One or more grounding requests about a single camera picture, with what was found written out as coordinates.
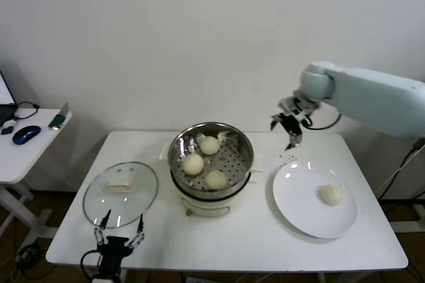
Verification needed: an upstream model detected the white side table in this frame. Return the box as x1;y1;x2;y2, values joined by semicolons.
0;107;73;247

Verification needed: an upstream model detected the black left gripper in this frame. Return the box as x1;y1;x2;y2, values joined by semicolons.
94;209;146;276

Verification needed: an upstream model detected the round glass pot lid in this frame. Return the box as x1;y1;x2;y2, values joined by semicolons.
82;161;159;230

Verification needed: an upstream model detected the thin black desk cable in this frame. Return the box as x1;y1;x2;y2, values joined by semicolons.
13;101;40;121

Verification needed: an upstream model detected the white furniture leg frame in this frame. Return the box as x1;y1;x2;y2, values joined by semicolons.
388;203;425;233

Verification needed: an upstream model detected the white electric cooker pot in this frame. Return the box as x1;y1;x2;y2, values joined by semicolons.
159;141;264;218

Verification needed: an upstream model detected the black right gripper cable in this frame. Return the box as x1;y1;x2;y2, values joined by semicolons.
303;113;343;130

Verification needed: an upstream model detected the blue computer mouse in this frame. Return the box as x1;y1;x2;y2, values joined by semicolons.
12;125;42;146

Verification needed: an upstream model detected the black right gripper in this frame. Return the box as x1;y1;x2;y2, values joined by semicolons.
270;114;304;151

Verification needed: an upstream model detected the black wall power cable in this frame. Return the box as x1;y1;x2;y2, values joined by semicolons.
378;139;425;201

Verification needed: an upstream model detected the white steamed baozi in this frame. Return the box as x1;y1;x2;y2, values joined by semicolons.
199;136;220;156
182;153;205;176
319;183;345;207
205;169;228;189

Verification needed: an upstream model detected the large white plate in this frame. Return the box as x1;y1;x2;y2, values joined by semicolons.
272;162;359;239

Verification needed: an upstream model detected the stainless steel steamer basket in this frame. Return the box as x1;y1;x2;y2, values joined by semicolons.
167;122;254;192

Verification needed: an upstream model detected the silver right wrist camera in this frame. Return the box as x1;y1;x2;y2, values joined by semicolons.
278;95;299;114

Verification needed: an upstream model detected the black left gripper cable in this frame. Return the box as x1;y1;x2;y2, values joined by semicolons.
80;250;102;280

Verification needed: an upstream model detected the black laptop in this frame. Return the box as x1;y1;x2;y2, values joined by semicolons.
0;70;18;125

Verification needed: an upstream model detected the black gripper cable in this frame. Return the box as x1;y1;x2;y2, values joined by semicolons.
80;250;102;280
303;113;343;130

